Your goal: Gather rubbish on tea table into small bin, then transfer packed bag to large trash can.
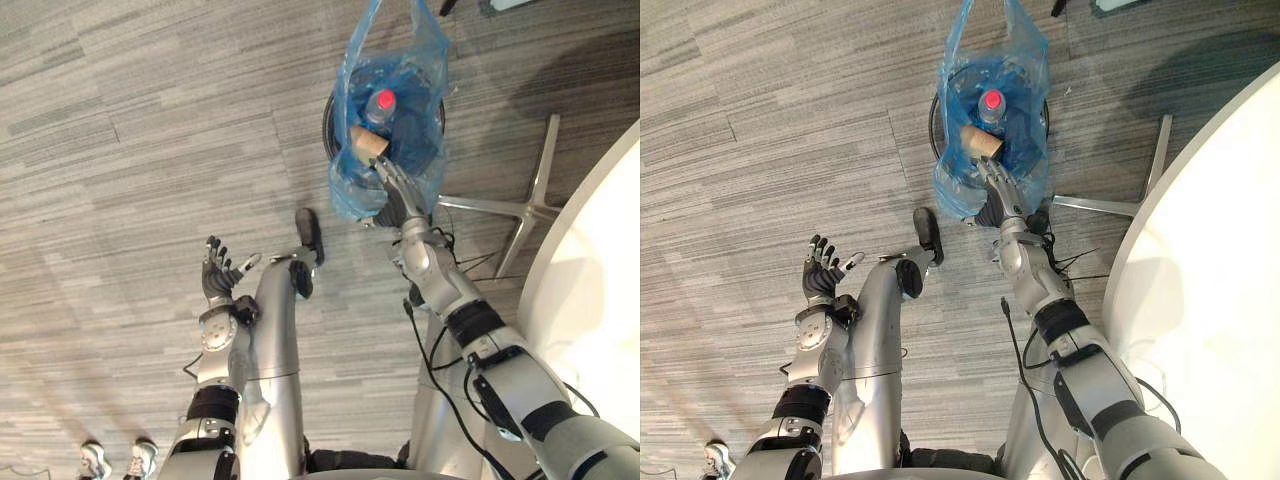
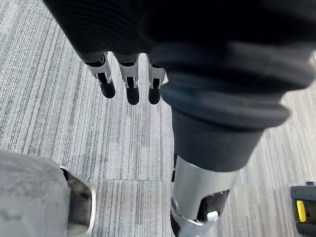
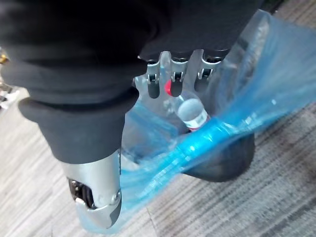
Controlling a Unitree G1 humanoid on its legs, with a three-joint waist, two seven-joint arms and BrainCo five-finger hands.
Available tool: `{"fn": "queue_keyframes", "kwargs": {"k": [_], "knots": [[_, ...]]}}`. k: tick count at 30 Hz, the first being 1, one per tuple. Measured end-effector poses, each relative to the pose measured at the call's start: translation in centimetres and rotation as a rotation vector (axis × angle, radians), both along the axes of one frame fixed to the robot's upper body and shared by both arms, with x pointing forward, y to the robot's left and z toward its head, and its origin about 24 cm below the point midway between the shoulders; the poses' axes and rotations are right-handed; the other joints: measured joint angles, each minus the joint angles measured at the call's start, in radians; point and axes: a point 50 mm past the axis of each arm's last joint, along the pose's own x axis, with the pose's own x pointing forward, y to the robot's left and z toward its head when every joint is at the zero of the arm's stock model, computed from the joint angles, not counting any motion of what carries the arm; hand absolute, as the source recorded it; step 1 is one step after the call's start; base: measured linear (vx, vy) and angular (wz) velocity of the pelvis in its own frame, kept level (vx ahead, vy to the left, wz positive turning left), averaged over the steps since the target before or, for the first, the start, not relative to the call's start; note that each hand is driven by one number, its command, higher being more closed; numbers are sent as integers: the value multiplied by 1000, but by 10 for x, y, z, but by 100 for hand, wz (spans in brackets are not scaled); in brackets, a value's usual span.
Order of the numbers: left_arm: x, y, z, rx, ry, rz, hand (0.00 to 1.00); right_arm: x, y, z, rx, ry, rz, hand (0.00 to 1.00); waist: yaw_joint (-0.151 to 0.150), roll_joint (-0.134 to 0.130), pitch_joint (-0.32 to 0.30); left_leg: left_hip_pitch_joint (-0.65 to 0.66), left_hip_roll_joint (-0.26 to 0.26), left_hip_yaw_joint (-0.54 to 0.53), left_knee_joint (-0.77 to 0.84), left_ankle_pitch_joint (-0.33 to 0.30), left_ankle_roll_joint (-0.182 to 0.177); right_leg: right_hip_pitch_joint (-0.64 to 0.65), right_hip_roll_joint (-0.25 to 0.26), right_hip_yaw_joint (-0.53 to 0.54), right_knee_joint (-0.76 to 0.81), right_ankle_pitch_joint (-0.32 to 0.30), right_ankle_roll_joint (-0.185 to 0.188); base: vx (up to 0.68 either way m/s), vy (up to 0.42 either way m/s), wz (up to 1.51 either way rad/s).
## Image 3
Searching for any small dark trash bin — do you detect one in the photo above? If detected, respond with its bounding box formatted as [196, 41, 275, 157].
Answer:
[182, 134, 255, 183]

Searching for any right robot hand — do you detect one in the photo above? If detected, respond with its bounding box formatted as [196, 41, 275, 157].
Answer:
[0, 0, 264, 229]

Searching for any blue plastic trash bag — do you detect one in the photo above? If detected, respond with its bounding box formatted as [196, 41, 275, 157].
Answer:
[81, 9, 316, 235]

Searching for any clear bottle with red cap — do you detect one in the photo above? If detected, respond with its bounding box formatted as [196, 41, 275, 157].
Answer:
[164, 80, 211, 132]

